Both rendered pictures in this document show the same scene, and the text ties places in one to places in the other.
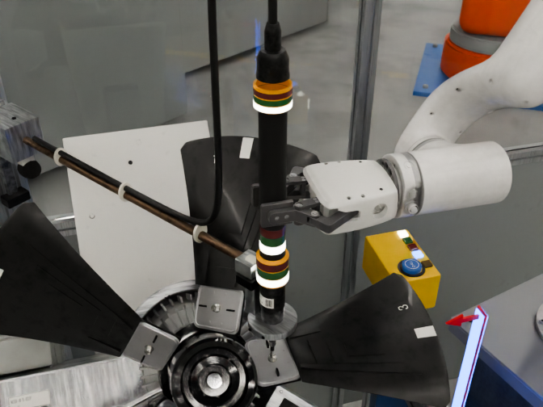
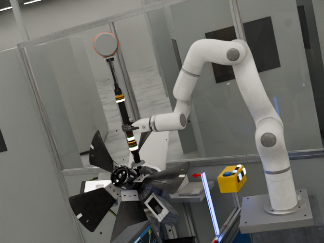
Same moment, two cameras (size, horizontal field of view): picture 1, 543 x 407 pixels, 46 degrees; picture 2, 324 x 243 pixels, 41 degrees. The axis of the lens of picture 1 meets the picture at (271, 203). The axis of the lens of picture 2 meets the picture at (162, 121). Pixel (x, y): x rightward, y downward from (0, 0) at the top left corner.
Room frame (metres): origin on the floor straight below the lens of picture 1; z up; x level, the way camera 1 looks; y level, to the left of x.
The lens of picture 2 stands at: (-0.70, -1.68, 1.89)
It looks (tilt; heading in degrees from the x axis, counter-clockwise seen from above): 12 degrees down; 47
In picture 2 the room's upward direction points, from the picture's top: 15 degrees counter-clockwise
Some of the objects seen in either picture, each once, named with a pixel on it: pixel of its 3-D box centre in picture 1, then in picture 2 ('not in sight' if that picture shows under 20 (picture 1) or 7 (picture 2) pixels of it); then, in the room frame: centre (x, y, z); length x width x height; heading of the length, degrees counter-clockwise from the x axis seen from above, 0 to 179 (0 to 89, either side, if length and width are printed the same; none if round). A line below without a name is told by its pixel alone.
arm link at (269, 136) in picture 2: not in sight; (272, 146); (0.89, -0.65, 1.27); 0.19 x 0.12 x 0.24; 27
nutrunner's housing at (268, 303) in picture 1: (272, 204); (128, 127); (0.65, 0.00, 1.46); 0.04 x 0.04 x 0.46
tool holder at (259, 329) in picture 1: (267, 294); (135, 155); (0.66, 0.01, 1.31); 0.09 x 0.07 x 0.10; 50
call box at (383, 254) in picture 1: (398, 273); (232, 180); (1.03, -0.27, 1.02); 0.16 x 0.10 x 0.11; 15
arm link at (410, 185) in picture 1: (397, 186); (156, 123); (0.70, -0.16, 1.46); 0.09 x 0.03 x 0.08; 15
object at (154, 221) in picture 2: not in sight; (150, 225); (0.65, 0.03, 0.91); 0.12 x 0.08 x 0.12; 15
